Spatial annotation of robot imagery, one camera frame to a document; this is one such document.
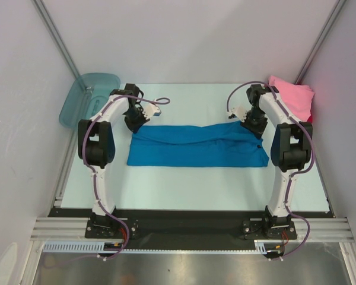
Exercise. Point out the aluminium front rail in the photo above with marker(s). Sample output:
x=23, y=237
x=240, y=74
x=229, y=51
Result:
x=73, y=228

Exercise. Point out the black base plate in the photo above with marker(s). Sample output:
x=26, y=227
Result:
x=180, y=230

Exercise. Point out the aluminium frame post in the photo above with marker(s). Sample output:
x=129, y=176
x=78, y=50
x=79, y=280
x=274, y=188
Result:
x=53, y=30
x=320, y=40

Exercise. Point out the teal translucent plastic bin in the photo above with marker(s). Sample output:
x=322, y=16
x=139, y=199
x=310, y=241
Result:
x=88, y=94

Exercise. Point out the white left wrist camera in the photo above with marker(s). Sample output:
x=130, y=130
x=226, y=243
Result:
x=150, y=110

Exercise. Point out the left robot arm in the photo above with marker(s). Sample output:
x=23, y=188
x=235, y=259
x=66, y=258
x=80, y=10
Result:
x=96, y=142

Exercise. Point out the left aluminium frame post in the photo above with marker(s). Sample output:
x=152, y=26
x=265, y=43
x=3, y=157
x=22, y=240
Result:
x=53, y=30

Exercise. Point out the white slotted cable duct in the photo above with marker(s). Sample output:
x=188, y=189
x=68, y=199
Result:
x=107, y=248

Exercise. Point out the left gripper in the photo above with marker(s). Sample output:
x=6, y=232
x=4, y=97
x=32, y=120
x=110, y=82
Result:
x=134, y=127

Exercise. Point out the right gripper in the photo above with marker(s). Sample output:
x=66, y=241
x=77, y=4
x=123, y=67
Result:
x=255, y=127

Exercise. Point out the blue t-shirt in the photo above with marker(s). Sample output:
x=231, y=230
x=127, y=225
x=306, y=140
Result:
x=219, y=145

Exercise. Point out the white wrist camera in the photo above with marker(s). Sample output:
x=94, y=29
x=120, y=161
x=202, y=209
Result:
x=150, y=110
x=238, y=112

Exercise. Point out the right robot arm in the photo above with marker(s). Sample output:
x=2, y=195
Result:
x=291, y=147

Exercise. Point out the right aluminium frame post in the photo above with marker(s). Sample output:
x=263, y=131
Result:
x=320, y=40

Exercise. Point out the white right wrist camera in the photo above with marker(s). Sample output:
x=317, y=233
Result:
x=238, y=112

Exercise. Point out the pink folded t-shirt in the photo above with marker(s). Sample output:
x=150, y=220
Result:
x=298, y=98

